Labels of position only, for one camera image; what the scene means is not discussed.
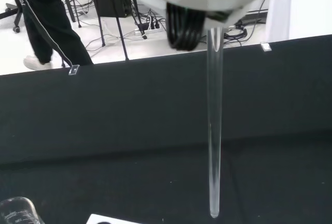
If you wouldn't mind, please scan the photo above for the person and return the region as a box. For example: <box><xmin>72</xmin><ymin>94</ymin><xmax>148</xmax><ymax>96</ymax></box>
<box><xmin>10</xmin><ymin>0</ymin><xmax>94</xmax><ymax>71</ymax></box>

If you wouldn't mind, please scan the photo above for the black office chair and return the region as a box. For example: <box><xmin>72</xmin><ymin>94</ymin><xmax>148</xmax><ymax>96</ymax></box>
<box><xmin>0</xmin><ymin>0</ymin><xmax>24</xmax><ymax>33</ymax></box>

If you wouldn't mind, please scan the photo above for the black floor cable bundle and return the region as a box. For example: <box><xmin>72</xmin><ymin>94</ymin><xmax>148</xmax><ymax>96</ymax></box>
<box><xmin>223</xmin><ymin>8</ymin><xmax>268</xmax><ymax>46</ymax></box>

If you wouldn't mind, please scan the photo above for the black bench cloth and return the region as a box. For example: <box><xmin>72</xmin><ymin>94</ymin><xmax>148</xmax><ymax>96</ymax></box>
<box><xmin>0</xmin><ymin>34</ymin><xmax>332</xmax><ymax>224</ymax></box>

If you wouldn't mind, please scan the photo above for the clear glass beaker with water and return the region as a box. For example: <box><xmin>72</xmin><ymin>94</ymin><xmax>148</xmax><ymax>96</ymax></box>
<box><xmin>0</xmin><ymin>197</ymin><xmax>45</xmax><ymax>224</ymax></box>

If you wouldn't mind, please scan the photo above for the black tripod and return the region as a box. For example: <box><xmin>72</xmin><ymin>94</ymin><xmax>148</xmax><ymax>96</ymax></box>
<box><xmin>130</xmin><ymin>0</ymin><xmax>148</xmax><ymax>40</ymax></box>
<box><xmin>62</xmin><ymin>0</ymin><xmax>82</xmax><ymax>29</ymax></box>
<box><xmin>96</xmin><ymin>0</ymin><xmax>130</xmax><ymax>61</ymax></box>

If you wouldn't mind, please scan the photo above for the white test tube rack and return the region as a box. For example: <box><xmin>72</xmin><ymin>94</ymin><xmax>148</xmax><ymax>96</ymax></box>
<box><xmin>87</xmin><ymin>213</ymin><xmax>146</xmax><ymax>224</ymax></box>

